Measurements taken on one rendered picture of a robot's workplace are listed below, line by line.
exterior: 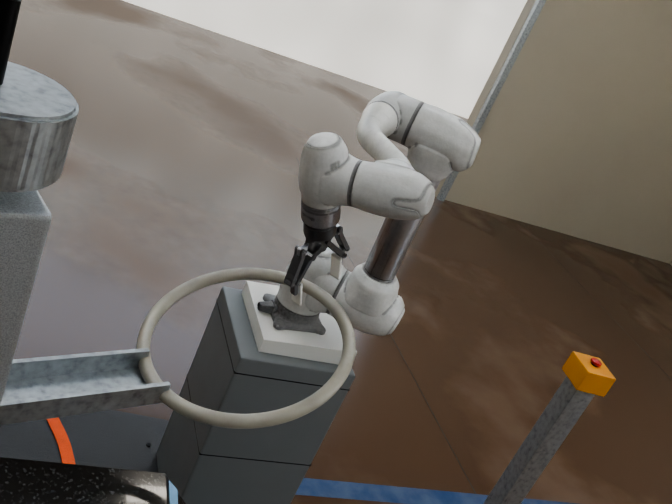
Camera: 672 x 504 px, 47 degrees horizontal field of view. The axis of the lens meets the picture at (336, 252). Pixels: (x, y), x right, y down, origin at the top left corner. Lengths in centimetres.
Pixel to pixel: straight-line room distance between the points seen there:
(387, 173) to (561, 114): 596
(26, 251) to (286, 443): 156
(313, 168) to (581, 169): 641
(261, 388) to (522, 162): 541
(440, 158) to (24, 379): 117
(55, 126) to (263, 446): 167
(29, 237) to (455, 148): 122
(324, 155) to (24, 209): 64
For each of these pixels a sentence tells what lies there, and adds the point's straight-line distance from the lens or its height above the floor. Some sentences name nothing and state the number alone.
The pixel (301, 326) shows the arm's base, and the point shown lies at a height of 87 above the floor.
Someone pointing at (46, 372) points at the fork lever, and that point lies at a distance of 165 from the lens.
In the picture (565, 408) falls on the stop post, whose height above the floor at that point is 91.
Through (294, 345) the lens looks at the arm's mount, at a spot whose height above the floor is 85.
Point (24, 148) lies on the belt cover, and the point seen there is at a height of 163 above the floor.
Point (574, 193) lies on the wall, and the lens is 800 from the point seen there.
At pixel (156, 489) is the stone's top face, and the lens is 186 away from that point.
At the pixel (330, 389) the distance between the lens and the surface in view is 164.
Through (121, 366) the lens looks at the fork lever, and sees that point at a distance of 171.
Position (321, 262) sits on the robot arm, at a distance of 237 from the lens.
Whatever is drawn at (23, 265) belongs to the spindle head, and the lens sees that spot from 126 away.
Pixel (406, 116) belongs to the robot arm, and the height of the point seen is 165.
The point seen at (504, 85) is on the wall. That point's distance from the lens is 709.
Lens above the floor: 210
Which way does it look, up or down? 24 degrees down
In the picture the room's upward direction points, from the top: 25 degrees clockwise
